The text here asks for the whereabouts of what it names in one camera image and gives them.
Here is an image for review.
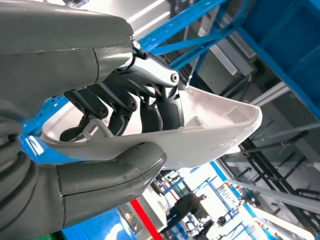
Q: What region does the red straight strip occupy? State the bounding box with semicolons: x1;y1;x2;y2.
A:
130;198;164;240

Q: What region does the person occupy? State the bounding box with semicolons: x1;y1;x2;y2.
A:
159;193;208;234

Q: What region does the blue metal shelf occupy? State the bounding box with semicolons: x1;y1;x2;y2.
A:
20;0;320;240

